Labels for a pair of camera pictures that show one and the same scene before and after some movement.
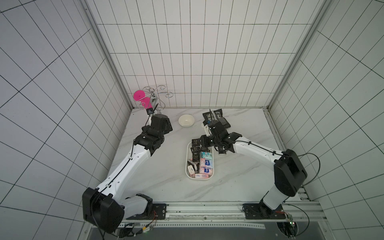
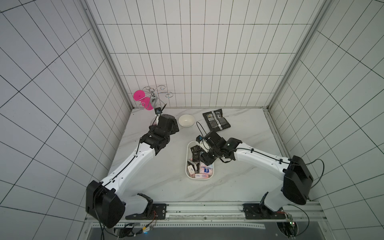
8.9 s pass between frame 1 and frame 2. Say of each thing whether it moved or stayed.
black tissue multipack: stayed
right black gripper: moved
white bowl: stayed
